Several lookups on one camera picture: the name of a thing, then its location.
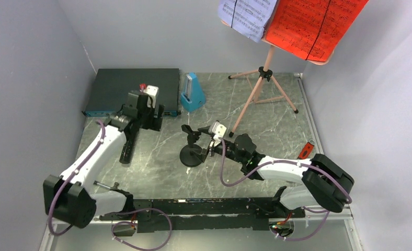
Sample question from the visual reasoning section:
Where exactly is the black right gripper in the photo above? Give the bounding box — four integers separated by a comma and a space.
188, 125, 245, 164

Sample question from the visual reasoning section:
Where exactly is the black microphone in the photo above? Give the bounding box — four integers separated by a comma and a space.
119, 120, 141, 164

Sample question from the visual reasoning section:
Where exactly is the blue metronome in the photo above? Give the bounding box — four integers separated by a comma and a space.
180, 76, 206, 112

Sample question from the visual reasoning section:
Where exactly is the clear plastic metronome cover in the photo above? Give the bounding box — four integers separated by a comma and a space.
181, 72, 197, 102

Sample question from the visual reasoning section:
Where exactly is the pink tripod music stand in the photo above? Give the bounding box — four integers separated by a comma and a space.
221, 19, 335, 138

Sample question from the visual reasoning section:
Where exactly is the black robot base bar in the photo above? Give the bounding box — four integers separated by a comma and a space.
100, 197, 305, 233

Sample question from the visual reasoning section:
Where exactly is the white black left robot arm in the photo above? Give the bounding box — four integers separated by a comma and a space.
43, 85, 164, 230

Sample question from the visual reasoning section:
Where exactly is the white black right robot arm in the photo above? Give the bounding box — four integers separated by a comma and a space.
180, 122, 354, 217

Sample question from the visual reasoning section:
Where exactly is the blue sheet music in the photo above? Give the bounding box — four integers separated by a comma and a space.
218, 0, 278, 42

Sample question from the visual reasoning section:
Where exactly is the red sheet music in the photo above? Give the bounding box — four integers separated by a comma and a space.
265, 0, 368, 64

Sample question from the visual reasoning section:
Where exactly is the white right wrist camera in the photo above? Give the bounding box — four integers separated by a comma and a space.
208, 121, 227, 142

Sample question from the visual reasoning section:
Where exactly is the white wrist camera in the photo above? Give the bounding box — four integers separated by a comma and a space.
139, 83, 159, 103
208, 121, 227, 142

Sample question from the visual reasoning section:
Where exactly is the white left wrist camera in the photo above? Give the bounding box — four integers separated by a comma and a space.
139, 83, 159, 103

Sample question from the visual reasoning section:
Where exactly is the black blue network switch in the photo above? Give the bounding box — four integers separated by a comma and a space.
82, 68, 181, 117

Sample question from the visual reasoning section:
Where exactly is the black handled claw hammer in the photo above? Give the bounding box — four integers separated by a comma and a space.
93, 180, 120, 190

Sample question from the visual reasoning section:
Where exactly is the red handled tool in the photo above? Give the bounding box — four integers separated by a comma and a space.
297, 140, 315, 159

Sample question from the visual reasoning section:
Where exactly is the aluminium frame rail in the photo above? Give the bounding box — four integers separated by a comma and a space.
42, 84, 354, 242

